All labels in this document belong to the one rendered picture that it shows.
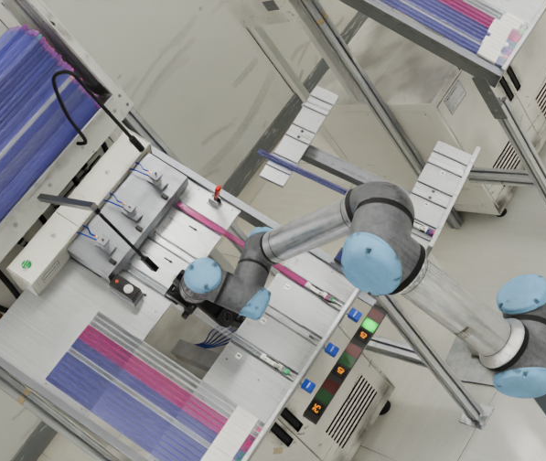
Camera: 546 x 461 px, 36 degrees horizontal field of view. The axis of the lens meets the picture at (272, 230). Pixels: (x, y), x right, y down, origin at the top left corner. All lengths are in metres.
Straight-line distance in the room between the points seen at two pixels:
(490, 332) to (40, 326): 1.11
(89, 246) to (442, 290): 0.96
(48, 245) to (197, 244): 0.38
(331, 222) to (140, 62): 2.42
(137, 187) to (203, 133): 1.99
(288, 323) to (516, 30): 1.14
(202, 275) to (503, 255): 1.53
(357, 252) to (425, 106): 1.36
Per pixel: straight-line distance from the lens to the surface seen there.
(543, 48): 3.32
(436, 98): 2.84
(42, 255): 2.19
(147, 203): 2.22
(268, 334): 2.14
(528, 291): 1.85
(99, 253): 2.18
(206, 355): 2.48
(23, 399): 2.31
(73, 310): 2.21
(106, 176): 2.25
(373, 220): 1.58
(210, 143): 4.24
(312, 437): 2.64
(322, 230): 1.76
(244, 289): 1.84
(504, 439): 2.65
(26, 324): 2.22
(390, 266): 1.54
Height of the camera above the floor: 2.10
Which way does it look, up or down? 32 degrees down
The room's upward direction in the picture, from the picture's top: 40 degrees counter-clockwise
